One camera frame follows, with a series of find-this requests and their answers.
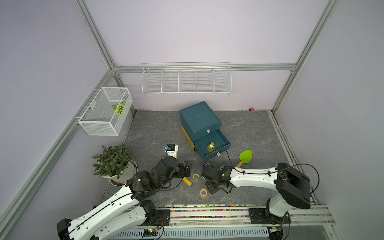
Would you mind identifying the yellow-green tape roll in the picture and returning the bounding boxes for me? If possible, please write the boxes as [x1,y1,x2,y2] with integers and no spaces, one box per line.
[207,142,216,153]
[192,173,201,183]

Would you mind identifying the teal drawer cabinet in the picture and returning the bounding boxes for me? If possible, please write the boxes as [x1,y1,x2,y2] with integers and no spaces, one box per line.
[179,101,231,161]

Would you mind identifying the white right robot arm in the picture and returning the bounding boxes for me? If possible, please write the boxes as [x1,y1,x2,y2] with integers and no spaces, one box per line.
[201,163,311,218]

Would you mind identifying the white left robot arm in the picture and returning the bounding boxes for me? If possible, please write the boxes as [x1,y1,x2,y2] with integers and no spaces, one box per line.
[57,156,192,240]

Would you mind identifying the orange tape roll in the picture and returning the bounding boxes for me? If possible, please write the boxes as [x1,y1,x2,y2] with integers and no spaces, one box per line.
[199,188,209,199]

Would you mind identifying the blue toy rake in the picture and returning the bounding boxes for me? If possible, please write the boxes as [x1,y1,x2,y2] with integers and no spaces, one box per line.
[183,177,193,187]

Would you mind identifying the green toy shovel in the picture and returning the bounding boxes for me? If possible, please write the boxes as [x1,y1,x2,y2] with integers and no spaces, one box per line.
[236,150,253,168]

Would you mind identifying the white plant pot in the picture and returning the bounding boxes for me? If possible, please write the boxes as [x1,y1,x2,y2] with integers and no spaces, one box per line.
[102,161,138,187]

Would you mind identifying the green potted plant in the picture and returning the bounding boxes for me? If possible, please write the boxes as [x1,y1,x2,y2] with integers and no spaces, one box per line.
[93,144,134,179]

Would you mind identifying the green toy in basket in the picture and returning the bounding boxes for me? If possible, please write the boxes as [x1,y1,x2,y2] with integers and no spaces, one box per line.
[112,101,126,116]

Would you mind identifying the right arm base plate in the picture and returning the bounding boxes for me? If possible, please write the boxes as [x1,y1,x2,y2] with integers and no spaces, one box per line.
[249,208,292,225]

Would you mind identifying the white vented cable duct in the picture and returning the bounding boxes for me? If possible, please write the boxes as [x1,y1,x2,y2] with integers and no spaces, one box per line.
[112,227,270,240]

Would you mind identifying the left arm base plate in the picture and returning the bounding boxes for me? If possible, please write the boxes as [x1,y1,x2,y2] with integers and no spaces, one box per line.
[140,200,171,226]

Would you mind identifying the white wire wall shelf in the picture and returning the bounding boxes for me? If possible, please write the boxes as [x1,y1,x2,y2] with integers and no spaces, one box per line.
[141,62,232,95]

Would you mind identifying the white wire basket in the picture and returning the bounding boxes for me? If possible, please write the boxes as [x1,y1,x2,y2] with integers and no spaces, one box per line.
[78,87,133,136]

